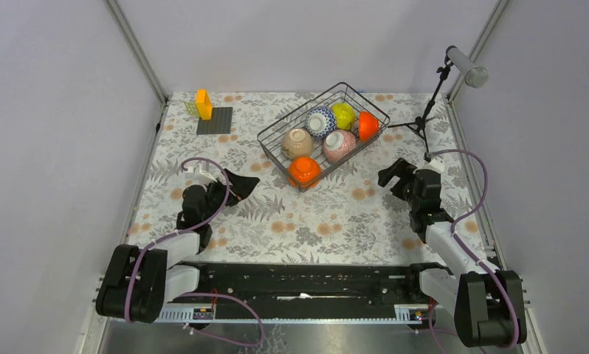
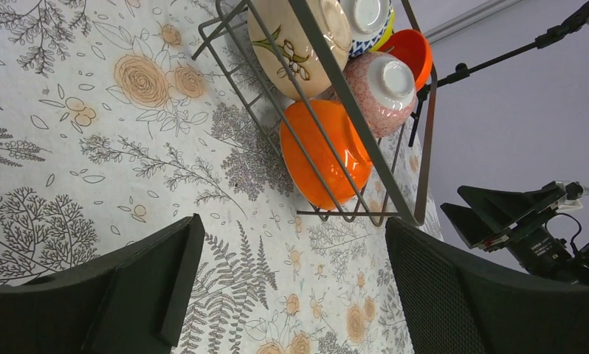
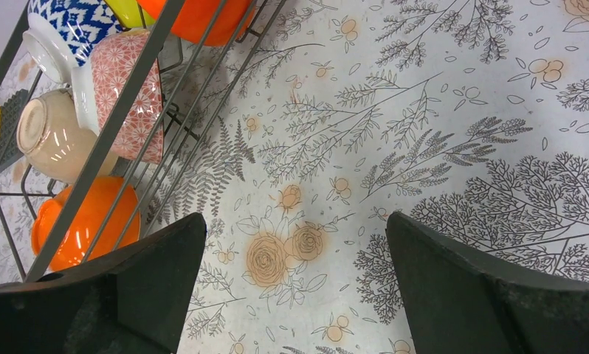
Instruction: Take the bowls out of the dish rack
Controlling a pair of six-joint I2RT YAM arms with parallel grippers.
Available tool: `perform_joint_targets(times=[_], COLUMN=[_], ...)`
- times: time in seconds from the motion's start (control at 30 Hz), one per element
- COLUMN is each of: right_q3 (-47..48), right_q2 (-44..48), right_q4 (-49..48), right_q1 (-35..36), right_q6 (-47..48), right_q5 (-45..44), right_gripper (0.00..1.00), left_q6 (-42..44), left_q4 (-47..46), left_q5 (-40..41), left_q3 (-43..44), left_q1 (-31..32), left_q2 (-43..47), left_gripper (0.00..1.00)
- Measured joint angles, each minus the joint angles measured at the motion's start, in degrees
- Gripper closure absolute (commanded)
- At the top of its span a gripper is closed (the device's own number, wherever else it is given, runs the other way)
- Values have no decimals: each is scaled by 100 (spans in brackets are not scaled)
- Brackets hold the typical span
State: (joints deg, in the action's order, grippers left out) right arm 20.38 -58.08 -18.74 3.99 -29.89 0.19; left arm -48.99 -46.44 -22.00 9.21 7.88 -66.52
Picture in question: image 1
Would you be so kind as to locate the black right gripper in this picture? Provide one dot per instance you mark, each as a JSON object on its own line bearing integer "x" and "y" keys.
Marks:
{"x": 398, "y": 169}

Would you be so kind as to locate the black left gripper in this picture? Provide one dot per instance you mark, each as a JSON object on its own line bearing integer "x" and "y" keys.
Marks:
{"x": 240, "y": 186}

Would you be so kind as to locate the pink patterned bowl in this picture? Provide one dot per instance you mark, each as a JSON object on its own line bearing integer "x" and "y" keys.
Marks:
{"x": 338, "y": 144}

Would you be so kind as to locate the orange bowl front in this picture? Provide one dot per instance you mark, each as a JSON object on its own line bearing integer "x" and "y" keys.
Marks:
{"x": 304, "y": 172}

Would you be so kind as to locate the orange bowl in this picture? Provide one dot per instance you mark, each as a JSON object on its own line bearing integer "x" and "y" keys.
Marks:
{"x": 368, "y": 126}
{"x": 304, "y": 172}

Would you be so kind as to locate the blue white patterned bowl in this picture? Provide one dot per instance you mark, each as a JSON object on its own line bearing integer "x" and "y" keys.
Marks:
{"x": 320, "y": 122}

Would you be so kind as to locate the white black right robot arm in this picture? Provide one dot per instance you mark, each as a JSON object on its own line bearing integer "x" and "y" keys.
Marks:
{"x": 486, "y": 302}

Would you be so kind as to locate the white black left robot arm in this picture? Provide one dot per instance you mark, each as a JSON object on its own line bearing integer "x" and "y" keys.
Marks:
{"x": 139, "y": 281}

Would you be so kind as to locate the floral tablecloth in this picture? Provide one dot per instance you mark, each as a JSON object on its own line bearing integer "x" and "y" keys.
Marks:
{"x": 346, "y": 219}

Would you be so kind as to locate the orange bowl rear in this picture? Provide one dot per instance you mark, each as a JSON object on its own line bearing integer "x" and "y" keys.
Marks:
{"x": 368, "y": 126}

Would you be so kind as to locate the black microphone tripod stand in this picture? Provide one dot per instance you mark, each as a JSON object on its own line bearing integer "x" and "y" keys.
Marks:
{"x": 418, "y": 125}

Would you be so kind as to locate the grey lego baseplate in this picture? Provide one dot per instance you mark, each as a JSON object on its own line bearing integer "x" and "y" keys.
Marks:
{"x": 220, "y": 122}

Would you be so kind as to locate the beige ceramic bowl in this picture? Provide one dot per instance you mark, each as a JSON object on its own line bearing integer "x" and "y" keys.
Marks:
{"x": 296, "y": 143}

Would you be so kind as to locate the yellow green bowl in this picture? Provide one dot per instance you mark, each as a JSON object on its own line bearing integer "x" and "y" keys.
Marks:
{"x": 345, "y": 115}

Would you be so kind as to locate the yellow green grid plate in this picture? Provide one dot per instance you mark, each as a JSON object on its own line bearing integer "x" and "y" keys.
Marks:
{"x": 192, "y": 109}

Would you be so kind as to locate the orange block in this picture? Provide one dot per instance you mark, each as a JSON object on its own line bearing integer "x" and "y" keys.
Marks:
{"x": 203, "y": 104}

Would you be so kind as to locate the silver microphone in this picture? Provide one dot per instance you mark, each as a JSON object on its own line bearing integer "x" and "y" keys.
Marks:
{"x": 475, "y": 76}

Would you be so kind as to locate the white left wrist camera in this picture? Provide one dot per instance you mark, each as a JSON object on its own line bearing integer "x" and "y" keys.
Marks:
{"x": 197, "y": 175}

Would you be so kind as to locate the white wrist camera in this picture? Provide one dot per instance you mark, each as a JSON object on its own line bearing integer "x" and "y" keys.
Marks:
{"x": 197, "y": 175}
{"x": 436, "y": 164}

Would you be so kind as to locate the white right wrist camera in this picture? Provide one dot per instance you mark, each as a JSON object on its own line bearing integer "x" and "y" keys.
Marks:
{"x": 436, "y": 164}

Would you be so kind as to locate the black wire dish rack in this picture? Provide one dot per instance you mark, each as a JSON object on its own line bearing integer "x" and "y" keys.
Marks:
{"x": 270, "y": 138}

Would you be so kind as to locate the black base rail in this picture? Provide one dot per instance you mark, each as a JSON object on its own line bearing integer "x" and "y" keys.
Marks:
{"x": 345, "y": 293}

